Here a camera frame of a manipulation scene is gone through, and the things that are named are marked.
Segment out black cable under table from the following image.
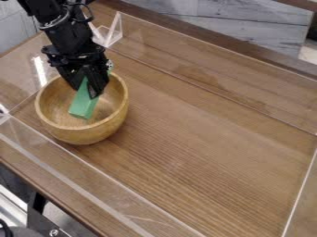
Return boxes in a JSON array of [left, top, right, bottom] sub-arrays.
[[0, 218, 15, 237]]

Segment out black table leg bracket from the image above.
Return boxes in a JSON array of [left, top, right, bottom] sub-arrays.
[[26, 192, 74, 237]]

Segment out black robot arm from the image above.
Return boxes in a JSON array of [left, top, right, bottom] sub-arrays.
[[17, 0, 109, 99]]

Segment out green rectangular block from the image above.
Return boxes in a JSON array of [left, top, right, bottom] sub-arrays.
[[69, 78, 100, 119]]

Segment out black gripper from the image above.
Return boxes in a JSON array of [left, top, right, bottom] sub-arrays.
[[42, 44, 113, 99]]

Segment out brown wooden bowl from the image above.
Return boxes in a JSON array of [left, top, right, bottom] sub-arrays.
[[35, 73, 129, 144]]

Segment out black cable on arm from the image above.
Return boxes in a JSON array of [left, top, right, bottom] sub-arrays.
[[61, 1, 97, 24]]

